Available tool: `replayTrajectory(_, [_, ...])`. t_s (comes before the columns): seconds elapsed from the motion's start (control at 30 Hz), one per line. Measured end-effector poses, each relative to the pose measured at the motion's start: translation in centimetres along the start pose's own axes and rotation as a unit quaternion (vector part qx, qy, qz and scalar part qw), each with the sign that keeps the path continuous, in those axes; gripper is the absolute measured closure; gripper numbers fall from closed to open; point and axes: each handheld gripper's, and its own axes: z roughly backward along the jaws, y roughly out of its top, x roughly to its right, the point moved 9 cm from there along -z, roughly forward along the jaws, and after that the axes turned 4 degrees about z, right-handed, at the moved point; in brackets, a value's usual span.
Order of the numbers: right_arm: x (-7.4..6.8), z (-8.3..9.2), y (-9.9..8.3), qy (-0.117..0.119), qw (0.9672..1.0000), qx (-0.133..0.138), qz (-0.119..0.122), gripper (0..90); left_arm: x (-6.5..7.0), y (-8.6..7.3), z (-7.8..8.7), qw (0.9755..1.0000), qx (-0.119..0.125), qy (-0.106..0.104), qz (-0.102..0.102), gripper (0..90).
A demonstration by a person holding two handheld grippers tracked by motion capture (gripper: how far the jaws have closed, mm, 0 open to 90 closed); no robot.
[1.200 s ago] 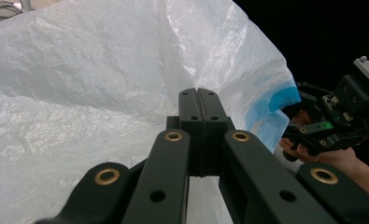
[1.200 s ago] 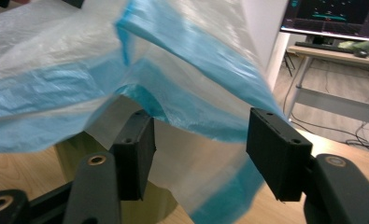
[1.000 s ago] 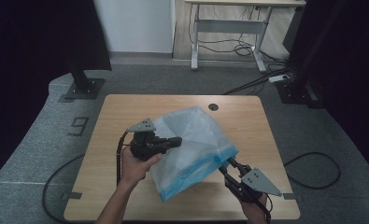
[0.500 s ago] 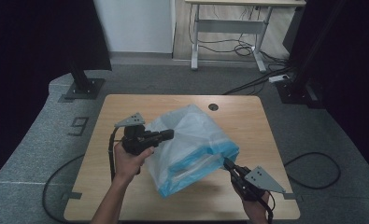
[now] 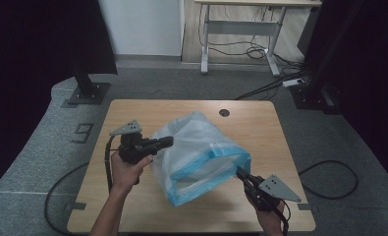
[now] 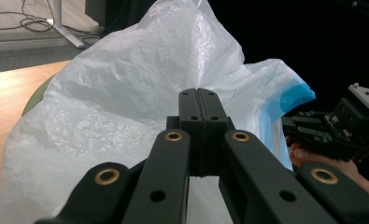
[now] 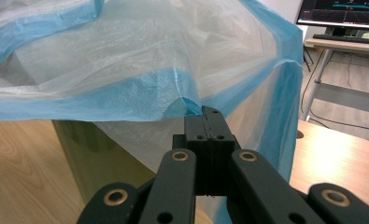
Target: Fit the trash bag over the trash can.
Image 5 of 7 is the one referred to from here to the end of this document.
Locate person's right hand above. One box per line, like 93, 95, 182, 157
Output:
247, 195, 286, 236

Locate white power strip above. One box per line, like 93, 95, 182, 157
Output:
282, 78, 305, 89

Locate right hand-held gripper cable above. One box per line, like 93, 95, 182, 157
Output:
273, 200, 292, 236

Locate black stand with base plate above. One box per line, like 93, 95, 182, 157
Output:
289, 0, 366, 114
67, 63, 112, 106

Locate person's left hand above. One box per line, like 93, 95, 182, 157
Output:
110, 150, 154, 195

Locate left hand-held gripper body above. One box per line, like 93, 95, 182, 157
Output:
109, 119, 158, 165

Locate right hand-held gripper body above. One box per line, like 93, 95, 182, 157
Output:
245, 174, 303, 212

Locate dark curtain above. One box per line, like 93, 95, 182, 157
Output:
304, 0, 388, 191
0, 0, 118, 198

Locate black floor cable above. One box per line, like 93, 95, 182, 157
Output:
43, 161, 91, 236
298, 159, 360, 201

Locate translucent blue-rimmed plastic bag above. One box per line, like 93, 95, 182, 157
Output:
149, 110, 252, 208

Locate black power strip cables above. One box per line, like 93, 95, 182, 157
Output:
234, 70, 302, 101

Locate hand-held gripper cable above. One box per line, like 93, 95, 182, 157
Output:
273, 200, 292, 236
103, 136, 116, 195

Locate white desk with metal legs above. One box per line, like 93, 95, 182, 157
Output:
194, 0, 323, 77

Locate left hand-held gripper cable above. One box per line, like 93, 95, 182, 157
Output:
103, 136, 116, 195

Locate black cable bundle under desk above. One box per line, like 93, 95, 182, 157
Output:
199, 5, 308, 72

